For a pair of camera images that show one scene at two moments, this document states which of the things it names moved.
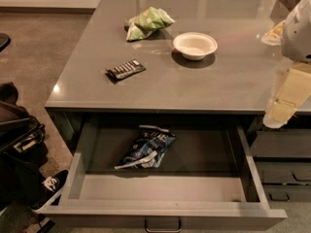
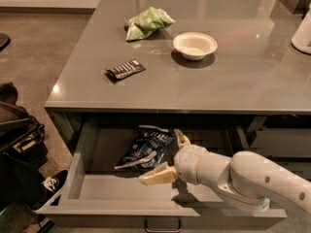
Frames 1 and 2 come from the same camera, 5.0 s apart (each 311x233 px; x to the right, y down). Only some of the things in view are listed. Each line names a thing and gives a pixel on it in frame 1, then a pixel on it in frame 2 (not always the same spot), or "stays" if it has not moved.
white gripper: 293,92 → 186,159
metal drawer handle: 163,225 stays
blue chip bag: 149,148 stays
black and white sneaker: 53,186 stays
